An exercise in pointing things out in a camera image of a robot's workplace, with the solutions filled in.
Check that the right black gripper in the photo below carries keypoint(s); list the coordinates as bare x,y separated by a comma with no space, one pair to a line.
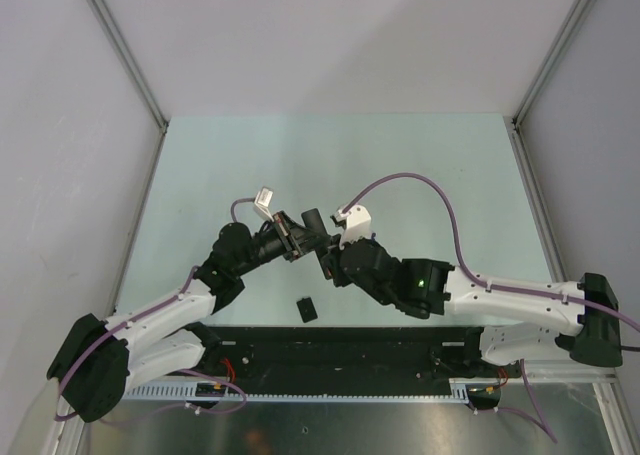
330,262

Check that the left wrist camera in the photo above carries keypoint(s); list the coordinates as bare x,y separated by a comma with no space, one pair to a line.
261,204

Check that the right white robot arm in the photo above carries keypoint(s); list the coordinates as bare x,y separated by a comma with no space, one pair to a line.
579,318

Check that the black battery cover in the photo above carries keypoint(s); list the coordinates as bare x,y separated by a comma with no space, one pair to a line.
307,310

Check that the left aluminium frame post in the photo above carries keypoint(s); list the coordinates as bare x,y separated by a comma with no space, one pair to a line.
114,35

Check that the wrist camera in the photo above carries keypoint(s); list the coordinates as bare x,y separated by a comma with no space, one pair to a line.
261,204
355,223

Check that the aluminium frame post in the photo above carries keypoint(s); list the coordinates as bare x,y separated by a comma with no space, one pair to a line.
114,35
567,32

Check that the black remote control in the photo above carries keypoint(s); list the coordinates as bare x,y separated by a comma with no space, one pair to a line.
313,221

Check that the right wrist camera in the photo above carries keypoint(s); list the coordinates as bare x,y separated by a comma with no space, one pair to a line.
355,223

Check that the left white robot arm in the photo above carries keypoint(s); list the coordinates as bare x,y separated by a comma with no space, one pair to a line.
101,359

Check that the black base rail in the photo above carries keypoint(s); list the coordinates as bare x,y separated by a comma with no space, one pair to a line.
346,362

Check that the right aluminium frame post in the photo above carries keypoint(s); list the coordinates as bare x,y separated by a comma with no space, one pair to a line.
567,32

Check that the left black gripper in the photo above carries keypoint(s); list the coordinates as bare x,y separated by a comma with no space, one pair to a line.
295,238

